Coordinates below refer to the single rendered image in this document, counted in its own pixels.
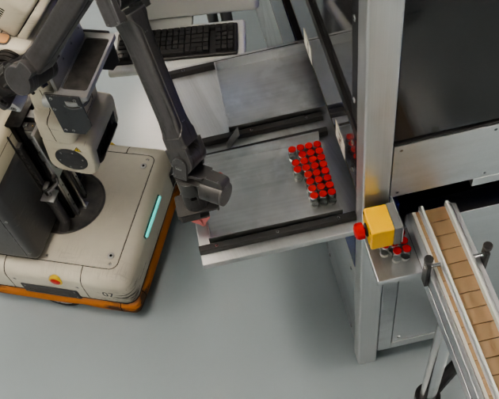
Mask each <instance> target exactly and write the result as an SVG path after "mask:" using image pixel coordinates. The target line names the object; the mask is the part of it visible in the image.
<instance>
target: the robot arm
mask: <svg viewBox="0 0 499 399"><path fill-rule="evenodd" d="M95 1H96V3H97V7H98V9H99V11H100V13H101V16H102V18H103V20H104V22H105V25H106V27H110V28H112V27H116V29H117V31H118V32H119V34H120V36H121V38H122V40H123V42H124V44H125V46H126V48H127V50H128V53H129V55H130V57H131V60H132V62H133V65H134V67H135V70H136V72H137V74H138V76H139V79H140V81H141V83H142V85H143V88H144V90H145V93H146V95H147V98H148V100H149V102H150V105H151V107H152V109H153V111H154V114H155V116H156V118H157V121H158V124H159V127H160V129H161V133H162V140H163V142H164V144H165V146H166V150H165V152H166V155H167V157H168V159H169V161H170V164H171V165H172V167H173V177H175V180H176V182H177V186H178V188H179V191H180V193H181V194H180V195H179V196H175V197H174V200H175V205H176V209H177V217H178V219H179V220H181V222H182V223H185V222H191V221H192V222H194V223H196V224H200V225H201V226H206V222H207V221H208V220H209V219H210V213H209V211H214V210H218V211H219V206H222V207H224V206H225V205H226V204H227V203H228V201H229V199H230V196H231V193H232V184H231V183H230V178H229V177H228V176H226V175H224V174H221V173H218V172H216V171H214V170H212V167H209V166H206V165H203V164H204V158H205V157H206V154H207V151H206V148H205V146H204V143H203V140H202V138H201V136H200V135H198V134H197V133H196V130H195V128H194V126H193V125H192V124H191V122H190V121H189V118H188V117H187V115H186V113H185V110H184V109H183V106H182V104H181V101H180V98H179V96H178V94H177V91H176V89H175V86H174V84H173V81H172V79H171V77H170V73H169V71H168V69H167V67H166V64H165V61H164V59H163V57H162V53H161V52H160V49H159V47H158V44H157V42H156V39H155V38H154V34H153V32H152V29H151V26H150V22H149V19H148V16H147V8H146V7H148V6H149V5H150V0H95ZM92 2H93V0H58V1H57V3H56V4H55V7H54V8H53V10H52V11H51V13H50V15H49V16H48V19H47V20H46V21H45V23H44V25H43V27H42V29H41V30H40V32H39V33H38V35H37V37H36V39H35V40H34V41H33V43H32V45H31V46H30V47H29V48H28V49H27V51H26V52H25V53H24V54H22V55H20V56H18V57H17V58H15V59H12V58H10V59H9V60H7V61H3V62H0V109H2V110H4V111H5V110H7V109H8V108H10V106H11V104H12V103H13V100H14V98H15V97H16V95H21V96H27V95H28V94H32V95H34V94H35V92H34V91H36V90H37V89H38V88H39V87H40V86H41V87H42V88H44V87H46V86H48V81H50V80H51V79H52V78H54V77H55V76H56V75H57V74H58V71H59V68H58V64H57V60H58V59H59V57H60V55H59V53H60V52H61V50H62V49H63V47H64V45H65V44H66V42H67V41H68V39H69V38H70V36H71V34H72V33H73V31H74V30H75V28H76V27H77V25H78V23H79V22H80V20H81V19H82V17H83V16H84V14H85V13H86V11H87V10H88V9H89V7H90V5H91V3H92ZM127 6H129V8H127V9H124V8H126V7H127ZM122 9H124V10H122ZM121 10H122V11H121Z"/></svg>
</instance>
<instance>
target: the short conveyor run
mask: <svg viewBox="0 0 499 399"><path fill-rule="evenodd" d="M404 228H406V230H407V233H408V235H409V239H410V240H411V243H412V245H413V249H414V251H415V253H416V255H417V259H418V261H419V264H420V266H421V270H422V275H421V280H422V283H423V285H424V287H425V290H426V293H427V295H428V297H429V301H430V303H431V306H432V309H433V312H434V314H435V316H436V319H437V322H438V325H439V327H440V331H441V332H442V335H443V338H444V341H445V343H446V345H447V348H448V351H449V354H450V356H451V360H452V362H453V364H454V367H455V370H456V372H457V375H458V377H459V380H460V383H461V385H462V388H463V391H464V393H465V396H466V398H467V399H499V299H498V297H497V295H496V292H495V290H494V289H493V285H492V283H491V282H490V280H489V277H488V275H487V273H486V266H487V264H488V261H489V257H490V252H489V251H491V250H492V248H493V244H492V243H491V242H490V241H486V242H484V244H483V246H482V251H481V252H480V253H478V251H477V249H476V248H475V246H474V243H473V241H472V239H471V236H470V234H469V232H468V229H467V227H466V224H465V222H464V221H463V217H462V215H461V214H460V212H459V209H458V207H457V205H456V203H452V204H451V203H450V201H449V200H445V203H444V206H443V207H438V208H433V209H430V210H426V211H425V209H424V208H423V206H420V207H418V212H416V213H415V212H413V213H412V214H411V213H410V214H407V215H406V218H405V225H404ZM456 247H457V248H456Z"/></svg>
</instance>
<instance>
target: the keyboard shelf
mask: <svg viewBox="0 0 499 399"><path fill-rule="evenodd" d="M149 22H150V26H151V29H152V30H157V29H161V30H162V29H174V28H180V27H189V26H191V27H192V26H198V25H213V24H215V25H216V24H222V23H229V22H234V23H235V22H237V23H238V54H241V53H245V52H246V23H245V21H244V20H235V21H220V22H212V23H203V24H193V16H187V17H172V18H164V19H156V20H149ZM114 34H115V36H116V39H115V42H114V46H115V48H116V47H117V41H118V35H119V32H115V33H114ZM227 56H231V55H221V56H213V57H204V58H196V59H179V60H171V61H165V64H166V67H167V69H168V71H169V70H170V69H174V68H178V67H184V66H188V65H192V64H196V63H202V62H206V61H209V60H213V59H220V58H223V57H227ZM108 73H109V77H110V78H117V77H125V76H134V75H138V74H137V72H136V70H135V67H134V65H133V64H129V65H121V66H116V67H115V69H114V70H109V72H108Z"/></svg>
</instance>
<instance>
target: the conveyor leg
mask: <svg viewBox="0 0 499 399"><path fill-rule="evenodd" d="M448 356H449V351H448V348H447V345H446V343H445V341H444V338H443V335H442V332H441V331H440V327H439V325H438V322H437V324H436V330H435V333H434V337H433V341H432V347H431V350H430V353H429V359H428V362H427V366H426V369H425V376H424V379H423V382H422V386H421V392H420V396H421V399H436V395H437V392H438V389H439V386H440V382H441V379H442V376H443V373H444V368H445V366H446V363H447V360H448Z"/></svg>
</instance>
